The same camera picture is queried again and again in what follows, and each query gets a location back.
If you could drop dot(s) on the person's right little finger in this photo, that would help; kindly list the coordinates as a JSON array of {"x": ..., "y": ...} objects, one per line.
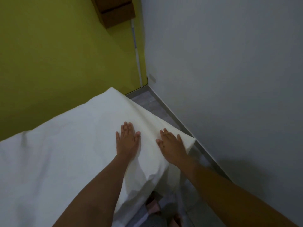
[{"x": 180, "y": 139}]

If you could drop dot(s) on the white bed sheet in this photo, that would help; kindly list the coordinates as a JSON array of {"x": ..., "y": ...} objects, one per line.
[{"x": 59, "y": 163}]

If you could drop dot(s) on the person's right thumb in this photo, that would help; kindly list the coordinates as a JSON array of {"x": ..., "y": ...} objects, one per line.
[{"x": 159, "y": 143}]

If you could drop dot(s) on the person's right forearm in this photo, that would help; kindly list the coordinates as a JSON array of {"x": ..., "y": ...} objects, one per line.
[{"x": 227, "y": 198}]

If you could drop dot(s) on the person's light patterned trousers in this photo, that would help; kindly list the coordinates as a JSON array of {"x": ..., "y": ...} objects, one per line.
[{"x": 153, "y": 216}]

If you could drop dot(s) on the person's left forearm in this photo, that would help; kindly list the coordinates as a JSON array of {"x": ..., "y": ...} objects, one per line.
[{"x": 94, "y": 193}]

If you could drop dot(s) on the person's left hand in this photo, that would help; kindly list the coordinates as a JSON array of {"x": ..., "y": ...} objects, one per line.
[{"x": 126, "y": 144}]

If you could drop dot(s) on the person's left middle finger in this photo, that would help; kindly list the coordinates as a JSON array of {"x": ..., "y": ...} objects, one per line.
[{"x": 126, "y": 128}]

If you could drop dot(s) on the person's right middle finger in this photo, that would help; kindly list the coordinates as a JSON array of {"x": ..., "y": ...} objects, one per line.
[{"x": 167, "y": 134}]

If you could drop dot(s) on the brown wooden wall shelf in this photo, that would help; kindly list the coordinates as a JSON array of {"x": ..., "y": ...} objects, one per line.
[{"x": 113, "y": 11}]

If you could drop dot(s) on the person's left little finger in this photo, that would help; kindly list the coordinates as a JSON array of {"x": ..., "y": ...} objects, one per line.
[{"x": 117, "y": 137}]

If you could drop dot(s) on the person's left thumb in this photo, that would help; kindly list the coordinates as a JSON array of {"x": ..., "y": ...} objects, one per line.
[{"x": 137, "y": 136}]

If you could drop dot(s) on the person's right hand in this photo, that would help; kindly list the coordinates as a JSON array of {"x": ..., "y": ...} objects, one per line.
[{"x": 172, "y": 150}]

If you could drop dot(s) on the grey skirting board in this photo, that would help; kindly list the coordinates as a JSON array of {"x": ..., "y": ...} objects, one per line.
[{"x": 187, "y": 133}]

